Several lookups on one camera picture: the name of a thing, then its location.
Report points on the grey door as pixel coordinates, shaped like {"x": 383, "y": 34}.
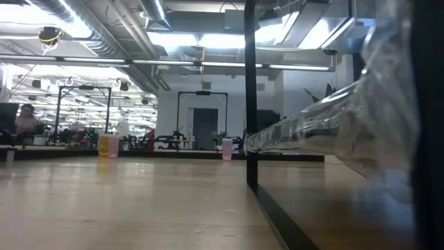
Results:
{"x": 205, "y": 128}

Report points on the small pink pill bottle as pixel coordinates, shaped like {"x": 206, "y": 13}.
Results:
{"x": 114, "y": 147}
{"x": 227, "y": 149}

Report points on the overhead light bar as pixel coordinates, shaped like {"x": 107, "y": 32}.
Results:
{"x": 166, "y": 62}

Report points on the large orange pill bottle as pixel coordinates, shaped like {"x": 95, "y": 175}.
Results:
{"x": 103, "y": 146}

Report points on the clear plastic sheet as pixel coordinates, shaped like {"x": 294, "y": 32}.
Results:
{"x": 347, "y": 121}

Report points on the person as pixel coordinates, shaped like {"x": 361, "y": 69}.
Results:
{"x": 26, "y": 123}

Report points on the black computer monitor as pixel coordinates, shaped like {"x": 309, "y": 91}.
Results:
{"x": 8, "y": 118}

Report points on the wooden shelf with black frame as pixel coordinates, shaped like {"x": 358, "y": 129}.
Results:
{"x": 251, "y": 104}

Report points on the black robot station frame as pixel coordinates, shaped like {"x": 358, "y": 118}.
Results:
{"x": 83, "y": 87}
{"x": 203, "y": 92}

